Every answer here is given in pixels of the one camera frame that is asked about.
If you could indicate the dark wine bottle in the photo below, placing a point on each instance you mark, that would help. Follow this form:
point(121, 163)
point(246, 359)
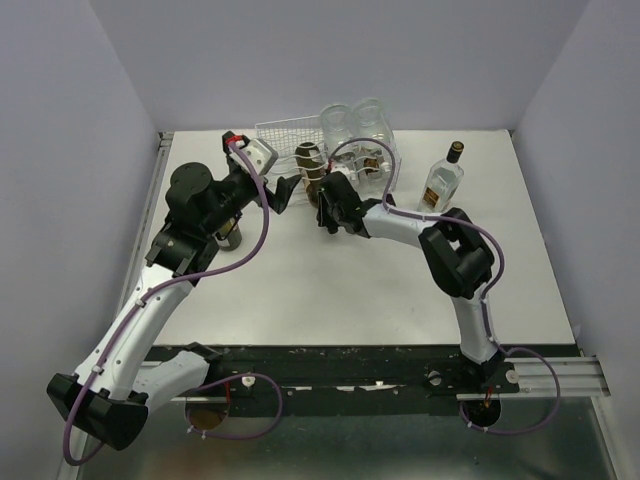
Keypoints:
point(310, 162)

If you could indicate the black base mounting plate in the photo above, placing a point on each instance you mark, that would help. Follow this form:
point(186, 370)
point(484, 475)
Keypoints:
point(338, 381)

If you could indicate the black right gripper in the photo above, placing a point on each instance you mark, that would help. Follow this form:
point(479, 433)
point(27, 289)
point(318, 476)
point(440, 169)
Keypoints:
point(321, 215)

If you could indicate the green wine bottle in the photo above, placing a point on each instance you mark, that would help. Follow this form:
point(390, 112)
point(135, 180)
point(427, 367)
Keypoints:
point(229, 237)

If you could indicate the clear flask bottle black cap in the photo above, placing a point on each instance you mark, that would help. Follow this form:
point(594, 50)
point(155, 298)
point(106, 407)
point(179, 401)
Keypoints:
point(442, 181)

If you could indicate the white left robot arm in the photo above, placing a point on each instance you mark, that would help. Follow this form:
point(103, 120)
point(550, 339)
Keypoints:
point(109, 396)

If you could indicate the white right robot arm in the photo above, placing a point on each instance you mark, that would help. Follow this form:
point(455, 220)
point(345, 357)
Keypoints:
point(459, 260)

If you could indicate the clear square bottle brown label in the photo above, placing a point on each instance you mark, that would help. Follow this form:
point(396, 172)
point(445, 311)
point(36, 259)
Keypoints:
point(371, 166)

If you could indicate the aluminium rail frame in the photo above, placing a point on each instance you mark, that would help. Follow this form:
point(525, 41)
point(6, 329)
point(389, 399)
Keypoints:
point(536, 375)

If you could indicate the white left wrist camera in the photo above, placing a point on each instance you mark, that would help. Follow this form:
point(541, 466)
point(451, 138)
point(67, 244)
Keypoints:
point(261, 154)

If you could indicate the white wire wine rack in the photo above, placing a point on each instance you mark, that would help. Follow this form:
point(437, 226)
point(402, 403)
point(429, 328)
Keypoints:
point(285, 135)

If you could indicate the clear tall bottle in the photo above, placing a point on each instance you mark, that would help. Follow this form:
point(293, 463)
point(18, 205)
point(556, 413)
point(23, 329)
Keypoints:
point(353, 173)

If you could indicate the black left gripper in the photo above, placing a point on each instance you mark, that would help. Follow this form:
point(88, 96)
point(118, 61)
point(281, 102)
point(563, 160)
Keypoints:
point(279, 200)

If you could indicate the round clear bottle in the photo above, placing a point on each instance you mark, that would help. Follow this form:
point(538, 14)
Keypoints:
point(337, 126)
point(371, 120)

